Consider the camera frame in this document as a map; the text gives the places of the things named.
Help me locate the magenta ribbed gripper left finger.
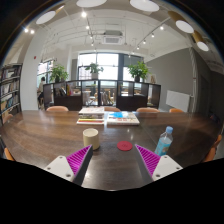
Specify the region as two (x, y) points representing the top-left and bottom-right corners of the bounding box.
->
(45, 145), (93, 186)

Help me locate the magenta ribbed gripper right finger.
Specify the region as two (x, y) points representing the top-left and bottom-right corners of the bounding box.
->
(135, 145), (182, 182)

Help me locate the clear water bottle blue cap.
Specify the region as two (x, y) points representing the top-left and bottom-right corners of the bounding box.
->
(155, 126), (173, 156)

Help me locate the cream ceramic cup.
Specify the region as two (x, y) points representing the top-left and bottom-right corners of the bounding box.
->
(83, 128), (100, 150)

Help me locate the stack of books left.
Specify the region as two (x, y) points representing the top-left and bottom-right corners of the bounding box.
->
(77, 107), (104, 125)

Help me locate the orange chair far right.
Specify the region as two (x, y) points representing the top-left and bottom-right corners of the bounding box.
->
(136, 107), (160, 113)

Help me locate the orange chair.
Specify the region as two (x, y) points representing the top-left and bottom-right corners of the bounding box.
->
(104, 107), (120, 112)
(136, 107), (160, 113)
(4, 148), (15, 161)
(46, 106), (69, 112)
(204, 135), (222, 162)

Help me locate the orange chair far corner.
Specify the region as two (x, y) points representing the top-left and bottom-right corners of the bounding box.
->
(169, 108), (184, 113)

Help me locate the orange chair right side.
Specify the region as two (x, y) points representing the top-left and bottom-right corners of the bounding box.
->
(204, 135), (222, 162)

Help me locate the orange chair far left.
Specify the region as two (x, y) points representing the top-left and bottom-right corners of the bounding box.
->
(46, 106), (69, 112)

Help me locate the orange chair left side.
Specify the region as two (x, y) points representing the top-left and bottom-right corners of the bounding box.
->
(4, 148), (15, 161)

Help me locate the orange chair far middle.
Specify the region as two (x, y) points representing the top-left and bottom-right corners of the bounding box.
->
(104, 107), (120, 112)

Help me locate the dark wooden shelf divider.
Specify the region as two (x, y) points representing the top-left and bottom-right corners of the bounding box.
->
(43, 79), (161, 111)

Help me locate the person sitting in background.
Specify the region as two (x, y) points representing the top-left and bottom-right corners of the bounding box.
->
(38, 76), (45, 108)

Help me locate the left potted plant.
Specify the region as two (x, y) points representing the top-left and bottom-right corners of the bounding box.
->
(50, 64), (69, 83)

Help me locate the potted plant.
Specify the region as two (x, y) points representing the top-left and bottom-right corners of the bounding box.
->
(128, 61), (149, 82)
(85, 63), (104, 79)
(50, 64), (69, 83)

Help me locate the right potted plant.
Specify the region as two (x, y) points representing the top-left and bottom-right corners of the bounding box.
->
(128, 61), (149, 82)

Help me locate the middle potted plant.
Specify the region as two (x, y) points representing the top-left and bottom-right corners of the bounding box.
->
(85, 63), (104, 79)

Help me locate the tall bookshelf at left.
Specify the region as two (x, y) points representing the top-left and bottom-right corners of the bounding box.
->
(0, 63), (22, 125)

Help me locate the ceiling air conditioner unit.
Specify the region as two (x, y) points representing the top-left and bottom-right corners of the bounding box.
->
(103, 30), (123, 45)

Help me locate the white wall radiator panel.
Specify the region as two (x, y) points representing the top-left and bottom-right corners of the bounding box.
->
(166, 90), (190, 112)

